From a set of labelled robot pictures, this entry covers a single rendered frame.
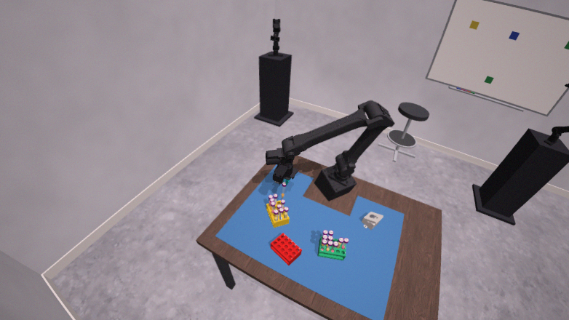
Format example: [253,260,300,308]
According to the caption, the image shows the green tube rack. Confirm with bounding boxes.
[318,236,346,260]

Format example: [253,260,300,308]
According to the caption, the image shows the red rack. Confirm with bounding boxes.
[271,233,302,265]

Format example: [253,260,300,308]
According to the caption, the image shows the blue bench mat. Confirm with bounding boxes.
[216,165,404,320]

